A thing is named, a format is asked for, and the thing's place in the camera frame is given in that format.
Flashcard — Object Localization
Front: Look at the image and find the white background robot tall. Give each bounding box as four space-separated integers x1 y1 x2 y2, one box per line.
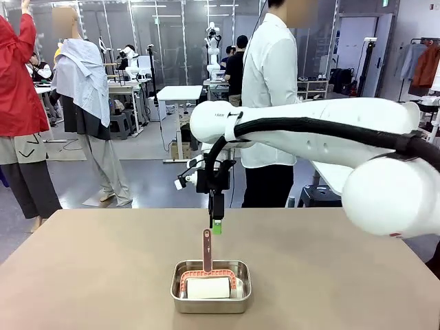
204 21 223 75

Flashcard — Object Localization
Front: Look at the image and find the metal frame workbench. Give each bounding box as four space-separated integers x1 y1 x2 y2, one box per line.
107 76 153 138

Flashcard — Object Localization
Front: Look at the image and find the mannequin in red jacket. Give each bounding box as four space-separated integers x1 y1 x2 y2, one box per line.
0 0 63 233

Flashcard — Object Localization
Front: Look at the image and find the light blue hanging shirt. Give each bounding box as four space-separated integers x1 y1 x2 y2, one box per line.
399 42 428 83

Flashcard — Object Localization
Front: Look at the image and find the mannequin in blue striped shirt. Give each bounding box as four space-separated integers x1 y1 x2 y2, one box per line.
49 5 133 208

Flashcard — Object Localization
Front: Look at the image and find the black stand with white device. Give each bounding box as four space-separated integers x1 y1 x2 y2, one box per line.
353 36 380 99

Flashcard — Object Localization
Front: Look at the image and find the black camera tripod pole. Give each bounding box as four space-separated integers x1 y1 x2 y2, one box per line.
146 43 160 106

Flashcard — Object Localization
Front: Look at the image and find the cardboard box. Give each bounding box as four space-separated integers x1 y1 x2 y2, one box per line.
170 141 192 161

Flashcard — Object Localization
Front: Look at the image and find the rectangular steel tray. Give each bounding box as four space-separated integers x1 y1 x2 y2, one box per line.
170 258 253 315

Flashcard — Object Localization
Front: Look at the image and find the white background robot at workbench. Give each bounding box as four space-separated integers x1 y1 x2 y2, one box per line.
116 44 142 80

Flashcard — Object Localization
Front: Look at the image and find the person in black vest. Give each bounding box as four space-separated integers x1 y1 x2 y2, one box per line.
28 52 60 125

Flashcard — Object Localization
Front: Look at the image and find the seated person with glasses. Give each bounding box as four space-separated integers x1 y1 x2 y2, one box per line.
221 45 235 72

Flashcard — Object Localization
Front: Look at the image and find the pink lint roller white roll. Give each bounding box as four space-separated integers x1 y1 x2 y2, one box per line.
179 228 239 300

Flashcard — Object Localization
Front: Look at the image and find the orange hanging jacket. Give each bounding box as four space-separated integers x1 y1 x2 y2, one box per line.
411 43 440 88

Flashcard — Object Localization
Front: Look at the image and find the white standing desk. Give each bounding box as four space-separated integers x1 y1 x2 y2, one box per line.
155 85 204 164

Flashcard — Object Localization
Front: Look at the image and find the person in black t-shirt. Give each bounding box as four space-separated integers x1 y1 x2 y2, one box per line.
224 34 249 108

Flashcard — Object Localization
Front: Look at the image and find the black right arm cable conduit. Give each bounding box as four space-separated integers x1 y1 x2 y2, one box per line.
203 115 440 194

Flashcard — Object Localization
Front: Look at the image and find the black clothes rack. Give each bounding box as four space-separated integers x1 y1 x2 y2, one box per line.
388 36 440 104

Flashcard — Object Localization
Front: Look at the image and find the person in white shirt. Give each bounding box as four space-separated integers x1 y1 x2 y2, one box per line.
240 0 319 209

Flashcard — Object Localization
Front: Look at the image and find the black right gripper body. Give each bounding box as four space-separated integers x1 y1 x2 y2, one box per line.
195 159 237 195

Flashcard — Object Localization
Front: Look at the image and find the black bags pile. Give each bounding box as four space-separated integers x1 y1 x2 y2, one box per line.
329 67 360 96

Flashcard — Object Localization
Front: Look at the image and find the black plastic stool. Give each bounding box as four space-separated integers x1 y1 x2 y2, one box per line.
296 184 345 208

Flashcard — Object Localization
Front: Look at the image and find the white side table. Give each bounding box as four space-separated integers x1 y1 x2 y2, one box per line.
310 159 355 197

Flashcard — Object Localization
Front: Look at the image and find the grey plastic stool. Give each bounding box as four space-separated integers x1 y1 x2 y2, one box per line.
109 112 135 141

